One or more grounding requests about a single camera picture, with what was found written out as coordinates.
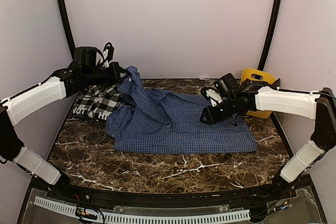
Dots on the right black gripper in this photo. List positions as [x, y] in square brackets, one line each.
[211, 118]

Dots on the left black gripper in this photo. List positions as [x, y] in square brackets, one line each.
[116, 78]

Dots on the black white plaid shirt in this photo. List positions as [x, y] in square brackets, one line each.
[97, 102]

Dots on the blue checked long sleeve shirt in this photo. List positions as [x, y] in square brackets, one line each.
[157, 121]

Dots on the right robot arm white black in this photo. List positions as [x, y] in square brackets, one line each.
[229, 97]

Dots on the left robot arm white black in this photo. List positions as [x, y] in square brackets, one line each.
[90, 66]

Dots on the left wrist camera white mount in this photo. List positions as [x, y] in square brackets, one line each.
[107, 55]

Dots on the black front rail frame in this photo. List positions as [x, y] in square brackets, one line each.
[254, 197]

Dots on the left black corner post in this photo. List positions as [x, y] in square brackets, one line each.
[66, 26]

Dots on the black corner post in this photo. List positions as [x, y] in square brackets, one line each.
[66, 26]
[269, 35]

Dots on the white slotted cable duct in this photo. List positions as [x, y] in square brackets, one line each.
[144, 215]

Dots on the right black corner post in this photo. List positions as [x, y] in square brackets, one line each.
[269, 35]

